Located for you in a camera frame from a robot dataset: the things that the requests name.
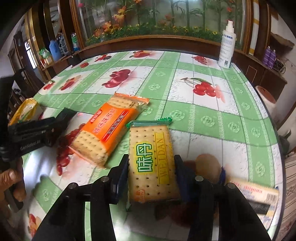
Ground yellow white storage box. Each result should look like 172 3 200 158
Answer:
9 98 43 126

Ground Weidan green cracker pack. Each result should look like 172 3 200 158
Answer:
126 117 180 203

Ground orange cracker pack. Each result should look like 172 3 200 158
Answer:
69 92 149 167

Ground person's left hand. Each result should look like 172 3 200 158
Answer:
1 166 27 218

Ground small black cup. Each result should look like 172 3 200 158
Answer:
68 54 82 67

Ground green snack bag on cabinet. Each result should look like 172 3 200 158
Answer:
39 48 54 65

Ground fruit pattern tablecloth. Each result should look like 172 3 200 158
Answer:
19 50 284 240

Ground blue water jug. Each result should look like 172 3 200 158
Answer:
49 40 62 62

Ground white red plastic stool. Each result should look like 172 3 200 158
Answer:
255 85 277 120

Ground striped cushion seat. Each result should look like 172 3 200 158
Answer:
276 153 295 240

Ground purple bottles on shelf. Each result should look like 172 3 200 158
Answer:
262 46 276 69

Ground white spray bottle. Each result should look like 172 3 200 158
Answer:
218 20 236 69

